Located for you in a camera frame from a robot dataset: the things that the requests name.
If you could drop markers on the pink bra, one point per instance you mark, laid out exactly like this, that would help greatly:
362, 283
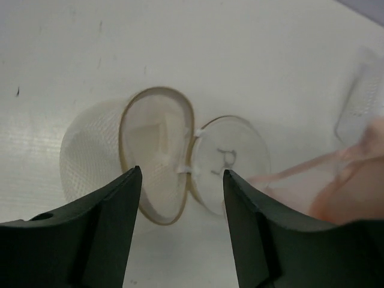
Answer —
337, 187

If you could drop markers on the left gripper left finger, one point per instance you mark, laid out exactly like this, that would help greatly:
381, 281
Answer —
102, 222

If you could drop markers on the white mesh laundry bag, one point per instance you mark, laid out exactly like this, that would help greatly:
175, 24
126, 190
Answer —
155, 130

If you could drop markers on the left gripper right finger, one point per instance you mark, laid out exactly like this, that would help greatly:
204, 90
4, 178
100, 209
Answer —
274, 245

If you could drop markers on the clear plastic perforated basket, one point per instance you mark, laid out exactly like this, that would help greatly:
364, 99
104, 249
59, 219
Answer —
363, 99

